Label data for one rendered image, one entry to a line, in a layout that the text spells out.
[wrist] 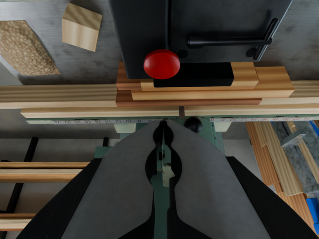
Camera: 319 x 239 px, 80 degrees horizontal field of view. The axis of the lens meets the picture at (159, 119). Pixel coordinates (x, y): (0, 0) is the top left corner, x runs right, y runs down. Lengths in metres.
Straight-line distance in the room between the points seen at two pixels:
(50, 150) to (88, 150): 0.52
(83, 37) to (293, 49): 0.30
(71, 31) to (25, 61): 0.11
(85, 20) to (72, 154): 2.72
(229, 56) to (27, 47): 0.27
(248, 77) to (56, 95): 0.32
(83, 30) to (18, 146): 3.13
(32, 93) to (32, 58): 0.09
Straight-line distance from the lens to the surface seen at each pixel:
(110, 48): 0.32
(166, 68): 0.16
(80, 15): 0.28
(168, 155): 0.25
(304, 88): 0.43
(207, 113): 0.37
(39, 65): 0.36
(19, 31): 0.34
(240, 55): 0.20
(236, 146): 2.98
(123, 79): 0.30
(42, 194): 2.94
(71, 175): 2.35
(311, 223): 1.96
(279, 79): 0.37
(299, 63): 0.40
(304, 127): 1.15
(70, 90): 0.39
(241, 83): 0.29
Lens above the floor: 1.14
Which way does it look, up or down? 30 degrees down
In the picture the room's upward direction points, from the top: 180 degrees clockwise
